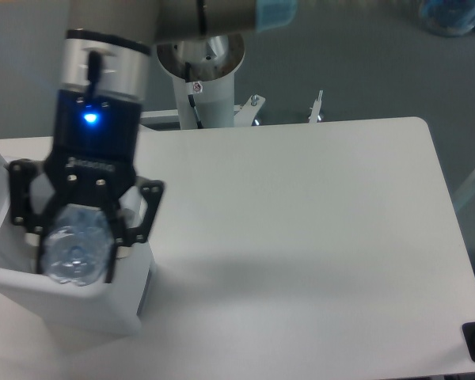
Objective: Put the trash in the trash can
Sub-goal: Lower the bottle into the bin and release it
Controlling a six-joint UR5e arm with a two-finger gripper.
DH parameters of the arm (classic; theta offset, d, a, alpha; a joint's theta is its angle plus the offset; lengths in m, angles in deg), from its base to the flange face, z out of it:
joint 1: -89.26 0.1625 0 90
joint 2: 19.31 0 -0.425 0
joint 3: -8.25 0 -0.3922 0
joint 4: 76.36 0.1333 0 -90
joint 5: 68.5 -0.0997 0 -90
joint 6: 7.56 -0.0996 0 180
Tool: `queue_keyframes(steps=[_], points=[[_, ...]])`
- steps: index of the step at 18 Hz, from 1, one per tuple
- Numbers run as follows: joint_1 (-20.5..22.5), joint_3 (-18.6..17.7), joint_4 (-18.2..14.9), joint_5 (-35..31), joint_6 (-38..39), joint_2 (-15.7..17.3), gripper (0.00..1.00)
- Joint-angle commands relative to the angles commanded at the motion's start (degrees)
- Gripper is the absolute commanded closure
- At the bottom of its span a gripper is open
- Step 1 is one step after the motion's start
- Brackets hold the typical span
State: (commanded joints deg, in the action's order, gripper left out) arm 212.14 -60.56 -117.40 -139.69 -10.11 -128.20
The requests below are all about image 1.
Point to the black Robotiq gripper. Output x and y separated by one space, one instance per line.
91 146

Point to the blue plastic bag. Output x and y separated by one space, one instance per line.
447 18

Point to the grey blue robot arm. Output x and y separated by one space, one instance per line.
107 51

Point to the white trash can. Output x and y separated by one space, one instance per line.
113 307

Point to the white pedestal base frame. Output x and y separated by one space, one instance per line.
244 114

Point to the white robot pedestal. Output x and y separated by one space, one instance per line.
202 73

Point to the clear plastic bottle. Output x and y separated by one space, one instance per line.
77 249

